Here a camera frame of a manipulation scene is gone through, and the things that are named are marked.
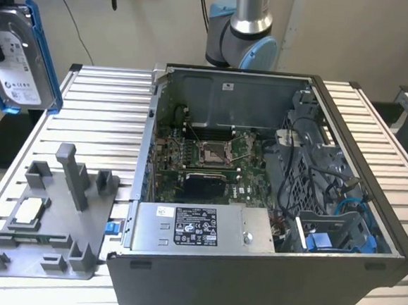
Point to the black open PC case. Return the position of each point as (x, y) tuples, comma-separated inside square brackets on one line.
[(250, 287)]

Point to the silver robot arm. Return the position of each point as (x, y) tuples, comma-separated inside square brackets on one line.
[(252, 8)]

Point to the silver CPU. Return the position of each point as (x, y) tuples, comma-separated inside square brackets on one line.
[(30, 210)]

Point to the grey power supply unit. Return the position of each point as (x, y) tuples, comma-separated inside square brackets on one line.
[(155, 226)]

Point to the black graphics card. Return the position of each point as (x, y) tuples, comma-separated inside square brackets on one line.
[(205, 185)]

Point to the hard disk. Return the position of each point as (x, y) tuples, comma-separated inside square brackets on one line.
[(20, 60)]

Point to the green motherboard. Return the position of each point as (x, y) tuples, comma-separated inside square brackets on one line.
[(248, 177)]

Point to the CPU socket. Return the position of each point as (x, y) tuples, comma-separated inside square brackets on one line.
[(214, 152)]

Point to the blue case latch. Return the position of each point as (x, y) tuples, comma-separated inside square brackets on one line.
[(111, 228)]

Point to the grey plastic parts rack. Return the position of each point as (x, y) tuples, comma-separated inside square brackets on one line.
[(61, 219)]

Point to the blue disk bay bracket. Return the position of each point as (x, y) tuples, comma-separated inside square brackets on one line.
[(319, 242)]

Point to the metal disk bay cage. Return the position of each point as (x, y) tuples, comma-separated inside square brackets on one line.
[(306, 157)]

